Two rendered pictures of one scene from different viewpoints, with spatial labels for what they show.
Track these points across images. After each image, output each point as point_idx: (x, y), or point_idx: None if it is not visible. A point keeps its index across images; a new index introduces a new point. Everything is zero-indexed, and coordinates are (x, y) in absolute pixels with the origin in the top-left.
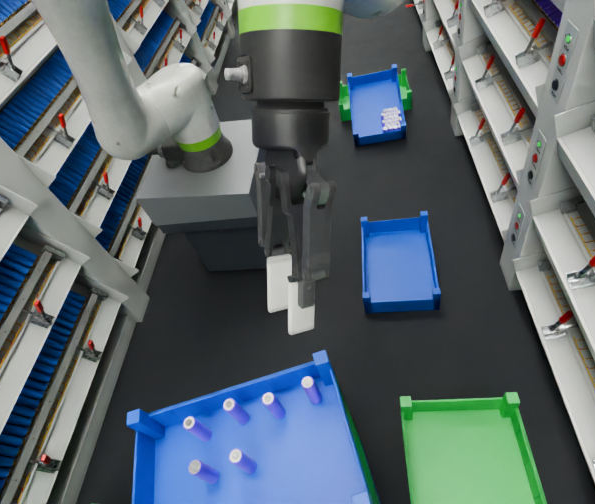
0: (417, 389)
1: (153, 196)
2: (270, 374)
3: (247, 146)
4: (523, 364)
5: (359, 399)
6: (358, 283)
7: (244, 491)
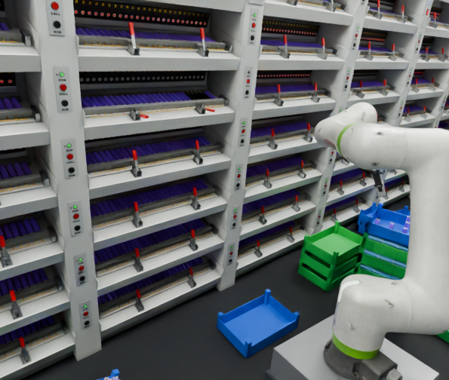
0: (308, 295)
1: (419, 362)
2: (387, 228)
3: (313, 338)
4: (266, 273)
5: (334, 309)
6: (284, 340)
7: (408, 233)
